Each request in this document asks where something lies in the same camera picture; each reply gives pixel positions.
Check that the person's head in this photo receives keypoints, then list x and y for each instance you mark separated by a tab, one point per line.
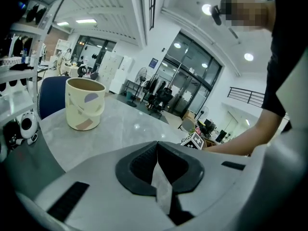
247	8

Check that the grey dining chair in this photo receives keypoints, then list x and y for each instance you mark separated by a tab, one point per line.
187	124

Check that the white round robot toy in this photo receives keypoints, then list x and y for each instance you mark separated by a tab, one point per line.
29	125

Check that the black balcony railing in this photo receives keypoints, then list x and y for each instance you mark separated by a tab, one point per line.
152	6
245	96

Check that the person's black shirt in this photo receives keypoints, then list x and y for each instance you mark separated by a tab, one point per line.
286	56

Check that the blue upholstered chair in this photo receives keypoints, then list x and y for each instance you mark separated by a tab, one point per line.
51	96

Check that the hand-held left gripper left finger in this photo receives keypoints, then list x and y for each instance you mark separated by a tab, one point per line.
96	189

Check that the clothes rack with dark coats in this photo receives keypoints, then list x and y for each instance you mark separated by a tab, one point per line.
154	84

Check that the blue wall poster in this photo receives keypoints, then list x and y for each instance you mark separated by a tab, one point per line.
153	62

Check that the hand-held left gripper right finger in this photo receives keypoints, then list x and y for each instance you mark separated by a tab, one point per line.
216	177

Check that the white locker cabinet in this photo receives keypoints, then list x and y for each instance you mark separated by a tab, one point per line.
111	68

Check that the white display shelf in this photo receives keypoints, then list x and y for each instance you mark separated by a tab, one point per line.
21	76

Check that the large black standing fan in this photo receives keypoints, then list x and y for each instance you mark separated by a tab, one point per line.
142	75

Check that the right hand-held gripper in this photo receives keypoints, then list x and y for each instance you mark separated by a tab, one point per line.
192	141

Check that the black office chair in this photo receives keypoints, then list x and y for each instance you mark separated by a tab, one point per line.
160	98

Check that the black head-worn camera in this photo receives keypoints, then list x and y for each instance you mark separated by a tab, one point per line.
215	14

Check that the round ceiling lamp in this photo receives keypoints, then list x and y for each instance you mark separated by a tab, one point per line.
248	56
206	9

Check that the cream patterned bucket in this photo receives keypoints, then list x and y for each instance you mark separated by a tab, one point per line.
85	105

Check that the person's right forearm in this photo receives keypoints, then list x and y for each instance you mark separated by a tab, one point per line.
240	141

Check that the glass entrance door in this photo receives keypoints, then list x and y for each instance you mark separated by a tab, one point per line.
192	76

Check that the small black standing fan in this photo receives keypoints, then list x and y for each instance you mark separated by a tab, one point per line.
203	111

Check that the green waste bin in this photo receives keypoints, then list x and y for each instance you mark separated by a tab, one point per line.
129	95

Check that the potted pink flower plant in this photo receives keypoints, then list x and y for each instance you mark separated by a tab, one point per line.
197	130

